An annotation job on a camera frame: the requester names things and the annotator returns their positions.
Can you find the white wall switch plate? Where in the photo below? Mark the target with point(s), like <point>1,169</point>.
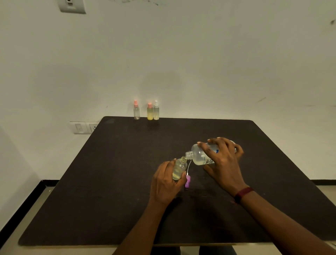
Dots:
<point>78,128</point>

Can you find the white wall socket plate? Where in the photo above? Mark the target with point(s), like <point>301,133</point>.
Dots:
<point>93,127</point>

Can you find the person's left forearm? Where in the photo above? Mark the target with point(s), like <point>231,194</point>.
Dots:
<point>141,228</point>

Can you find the small clear spray bottle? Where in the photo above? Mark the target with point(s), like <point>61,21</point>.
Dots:
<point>179,168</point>

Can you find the person's left hand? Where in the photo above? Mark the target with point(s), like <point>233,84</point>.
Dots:
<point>162,184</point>

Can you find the person's right forearm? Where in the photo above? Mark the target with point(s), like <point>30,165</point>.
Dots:
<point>283,226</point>

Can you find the person's left thumb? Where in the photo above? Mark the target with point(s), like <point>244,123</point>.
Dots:
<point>182,180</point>

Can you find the person's right hand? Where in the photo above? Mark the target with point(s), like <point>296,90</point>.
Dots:
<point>225,168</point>

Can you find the yellow-filled pink-capped spray bottle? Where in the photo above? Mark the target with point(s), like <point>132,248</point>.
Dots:
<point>150,113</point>

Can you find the purple spray cap with tube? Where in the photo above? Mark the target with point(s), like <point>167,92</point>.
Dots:
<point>188,181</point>

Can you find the person's right thumb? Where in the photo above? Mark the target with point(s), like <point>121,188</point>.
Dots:
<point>210,170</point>

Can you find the person's right little finger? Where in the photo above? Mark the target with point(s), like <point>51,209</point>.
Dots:
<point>239,151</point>

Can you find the white wall outlet plate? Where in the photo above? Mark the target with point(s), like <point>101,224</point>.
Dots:
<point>71,5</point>

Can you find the white-capped spray bottle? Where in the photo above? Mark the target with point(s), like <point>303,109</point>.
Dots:
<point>156,113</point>

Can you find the empty pink-capped spray bottle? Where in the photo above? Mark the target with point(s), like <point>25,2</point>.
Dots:
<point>136,112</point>

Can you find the person's dark trousers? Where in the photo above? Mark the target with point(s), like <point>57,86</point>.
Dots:
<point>194,250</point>

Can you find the maroon wristband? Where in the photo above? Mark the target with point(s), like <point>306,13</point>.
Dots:
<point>242,195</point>

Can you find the person's right middle finger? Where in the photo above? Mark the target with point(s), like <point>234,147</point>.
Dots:
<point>215,144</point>

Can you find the large clear plastic bottle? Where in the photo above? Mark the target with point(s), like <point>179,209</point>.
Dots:
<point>200,157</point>

